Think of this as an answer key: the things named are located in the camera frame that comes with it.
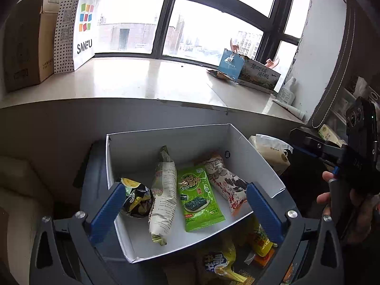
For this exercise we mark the black and yellow snack packet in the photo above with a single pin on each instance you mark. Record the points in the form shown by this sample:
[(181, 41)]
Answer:
[(139, 199)]

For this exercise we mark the white newsprint snack packet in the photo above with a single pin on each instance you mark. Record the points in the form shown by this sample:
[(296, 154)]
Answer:
[(163, 202)]

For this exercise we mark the cream snack packet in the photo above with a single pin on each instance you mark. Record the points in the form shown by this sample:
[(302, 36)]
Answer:
[(326, 132)]

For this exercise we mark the green seaweed snack packet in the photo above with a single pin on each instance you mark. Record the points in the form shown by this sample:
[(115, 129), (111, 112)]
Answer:
[(196, 202)]

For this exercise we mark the blue printed carton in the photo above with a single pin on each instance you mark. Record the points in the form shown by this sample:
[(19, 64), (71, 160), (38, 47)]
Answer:
[(258, 75)]

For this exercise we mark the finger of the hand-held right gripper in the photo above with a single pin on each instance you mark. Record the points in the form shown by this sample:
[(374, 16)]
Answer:
[(305, 139), (325, 158)]

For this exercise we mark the pink plastic object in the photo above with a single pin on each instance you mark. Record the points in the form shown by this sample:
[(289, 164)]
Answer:
[(273, 63)]

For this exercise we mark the yellow snack bag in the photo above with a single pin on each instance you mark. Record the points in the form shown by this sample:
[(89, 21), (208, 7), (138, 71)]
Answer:
[(219, 261)]

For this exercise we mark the brown wrapper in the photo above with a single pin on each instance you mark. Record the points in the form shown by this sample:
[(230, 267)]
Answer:
[(221, 75)]

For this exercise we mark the person's right hand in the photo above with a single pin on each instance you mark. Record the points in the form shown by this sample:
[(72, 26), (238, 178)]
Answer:
[(363, 213)]

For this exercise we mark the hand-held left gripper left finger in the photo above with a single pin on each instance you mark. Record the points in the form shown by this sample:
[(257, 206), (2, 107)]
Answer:
[(108, 210)]

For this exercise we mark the white tube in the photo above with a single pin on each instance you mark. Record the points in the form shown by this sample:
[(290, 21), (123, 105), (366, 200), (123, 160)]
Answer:
[(289, 109)]

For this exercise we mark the beige paper bag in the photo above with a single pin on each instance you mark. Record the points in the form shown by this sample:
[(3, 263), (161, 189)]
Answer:
[(267, 151)]

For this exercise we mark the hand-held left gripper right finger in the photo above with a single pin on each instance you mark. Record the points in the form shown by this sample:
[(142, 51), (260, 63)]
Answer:
[(264, 210)]

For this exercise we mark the brown cardboard carton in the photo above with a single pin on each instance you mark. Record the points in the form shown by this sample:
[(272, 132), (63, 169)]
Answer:
[(23, 50)]

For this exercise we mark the white shopping bag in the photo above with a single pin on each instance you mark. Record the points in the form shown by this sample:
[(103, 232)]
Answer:
[(84, 44)]

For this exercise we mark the white and orange snack packet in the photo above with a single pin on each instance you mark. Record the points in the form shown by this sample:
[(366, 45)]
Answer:
[(225, 184)]

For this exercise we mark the white plastic bottle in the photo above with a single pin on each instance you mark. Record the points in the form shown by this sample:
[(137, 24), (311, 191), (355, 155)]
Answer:
[(287, 93)]

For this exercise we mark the black window frame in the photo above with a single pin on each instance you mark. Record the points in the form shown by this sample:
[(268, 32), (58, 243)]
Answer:
[(161, 26)]

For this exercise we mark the yellow and red snack packet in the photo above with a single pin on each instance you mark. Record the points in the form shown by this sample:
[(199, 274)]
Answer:
[(261, 240)]

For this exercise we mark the white cardboard box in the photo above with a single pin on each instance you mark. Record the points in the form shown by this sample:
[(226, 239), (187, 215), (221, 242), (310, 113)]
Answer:
[(184, 142)]

